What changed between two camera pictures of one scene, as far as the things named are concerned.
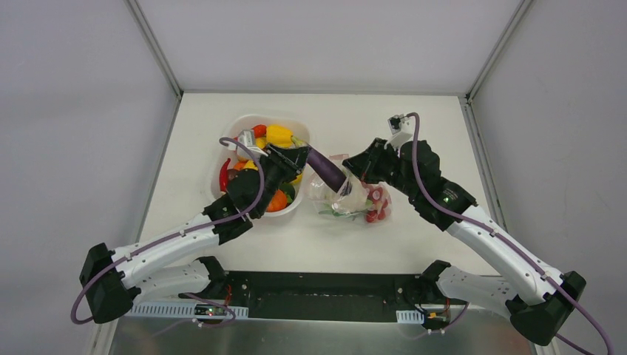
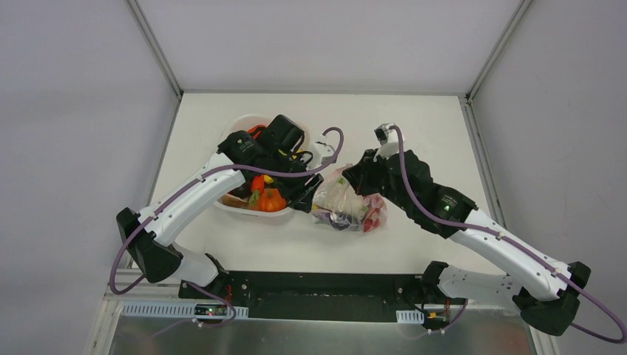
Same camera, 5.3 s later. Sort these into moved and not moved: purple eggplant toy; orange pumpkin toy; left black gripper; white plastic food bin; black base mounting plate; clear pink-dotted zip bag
Moved: left black gripper; clear pink-dotted zip bag; purple eggplant toy
Not moved: white plastic food bin; orange pumpkin toy; black base mounting plate
